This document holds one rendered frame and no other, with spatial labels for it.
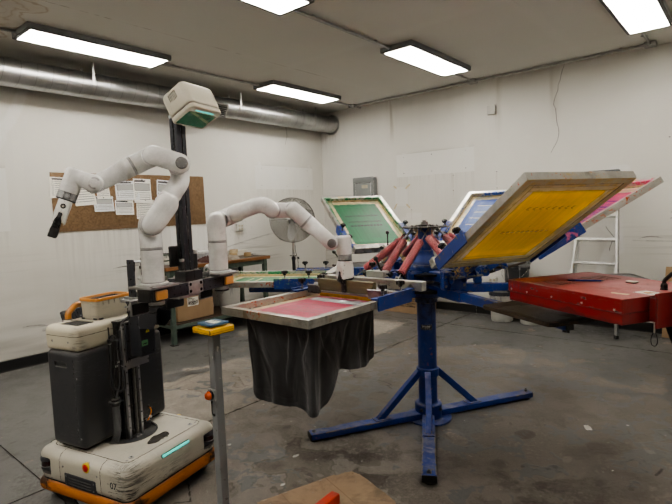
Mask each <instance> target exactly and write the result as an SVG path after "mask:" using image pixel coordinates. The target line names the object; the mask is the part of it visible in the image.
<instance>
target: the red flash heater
mask: <svg viewBox="0 0 672 504"><path fill-rule="evenodd" d="M568 279H578V280H604V281H567V280H568ZM627 280H633V281H638V282H639V283H634V284H633V283H626V281H627ZM661 283H662V281H658V280H650V279H642V278H635V277H627V276H619V275H611V274H603V273H595V272H579V273H568V274H558V275H548V276H538V277H528V278H517V279H509V280H508V290H509V291H510V300H515V301H519V302H523V303H527V304H532V305H536V306H540V307H544V308H549V309H553V310H557V311H561V312H566V313H570V314H574V315H579V316H583V317H587V318H591V319H596V320H600V321H604V322H608V323H613V324H617V325H621V326H623V325H629V324H636V323H643V322H649V321H652V322H655V329H660V328H666V327H672V282H666V283H667V284H668V290H660V288H661V287H660V286H661Z"/></svg>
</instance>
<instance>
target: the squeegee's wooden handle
mask: <svg viewBox="0 0 672 504"><path fill-rule="evenodd" d="M318 285H319V288H320V292H321V290H326V291H336V292H341V285H340V283H339V282H338V281H337V279H330V278H318ZM346 289H347V292H346V293H355V294H365V295H368V291H367V289H374V290H376V282H368V281H355V280H346Z"/></svg>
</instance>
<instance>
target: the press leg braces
mask: <svg viewBox="0 0 672 504"><path fill-rule="evenodd" d="M439 376H440V377H441V378H442V379H444V380H445V381H446V382H447V383H448V384H449V385H451V386H452V387H453V388H454V389H455V390H457V391H458V392H459V393H460V394H461V395H462V396H464V397H465V398H466V400H463V401H464V402H465V403H467V404H473V403H478V402H482V401H481V400H479V399H477V398H474V397H473V396H472V395H471V394H470V393H468V392H467V391H466V390H465V389H464V388H463V387H461V386H460V385H459V384H458V383H457V382H456V381H454V380H453V379H452V378H451V377H450V376H449V375H447V374H446V373H445V372H444V371H443V370H442V369H440V368H439ZM419 378H420V371H419V370H417V369H416V370H415V371H414V372H413V373H412V375H411V376H410V377H409V378H408V379H407V381H406V382H405V383H404V384H403V385H402V387H401V388H400V389H399V390H398V391H397V393H396V394H395V395H394V396H393V397H392V399H391V400H390V401H389V402H388V403H387V405H386V406H385V407H384V408H383V409H382V411H381V412H380V413H379V414H378V415H377V417H372V419H373V420H375V421H376V422H380V421H385V420H390V419H391V418H390V417H389V416H388V415H389V414H390V413H391V411H392V410H393V409H394V408H395V407H396V405H397V404H398V403H399V402H400V401H401V399H402V398H403V397H404V396H405V394H406V393H407V392H408V391H409V390H410V388H411V387H412V386H413V385H414V384H415V382H416V381H417V380H418V379H419ZM423 436H425V437H435V431H434V428H432V392H431V372H425V428H423Z"/></svg>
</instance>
